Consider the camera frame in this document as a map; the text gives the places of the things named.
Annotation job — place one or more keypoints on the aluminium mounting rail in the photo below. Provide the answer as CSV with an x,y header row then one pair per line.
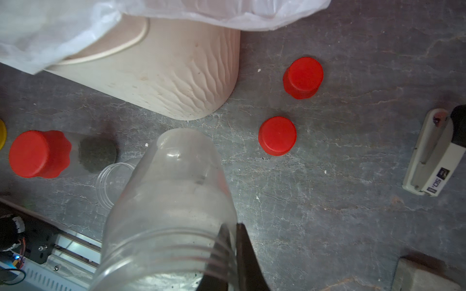
x,y
70,262

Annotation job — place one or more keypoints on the yellow pencil cup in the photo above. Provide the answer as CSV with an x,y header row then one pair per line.
x,y
3,134

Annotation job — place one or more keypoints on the grey flat block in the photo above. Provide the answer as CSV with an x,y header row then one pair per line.
x,y
413,276

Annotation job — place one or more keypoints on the grey black stapler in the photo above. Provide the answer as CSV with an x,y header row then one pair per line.
x,y
439,149

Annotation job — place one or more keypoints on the cream plastic waste bin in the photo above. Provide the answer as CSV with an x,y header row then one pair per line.
x,y
185,70

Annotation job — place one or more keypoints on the white printed bin liner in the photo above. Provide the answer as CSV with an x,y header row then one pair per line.
x,y
37,34

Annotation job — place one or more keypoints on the clear plastic jar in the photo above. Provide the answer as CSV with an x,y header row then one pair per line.
x,y
112,181
173,227

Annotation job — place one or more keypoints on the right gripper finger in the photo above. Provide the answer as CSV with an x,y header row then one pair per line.
x,y
240,262

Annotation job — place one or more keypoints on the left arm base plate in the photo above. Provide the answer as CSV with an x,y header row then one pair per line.
x,y
26,235

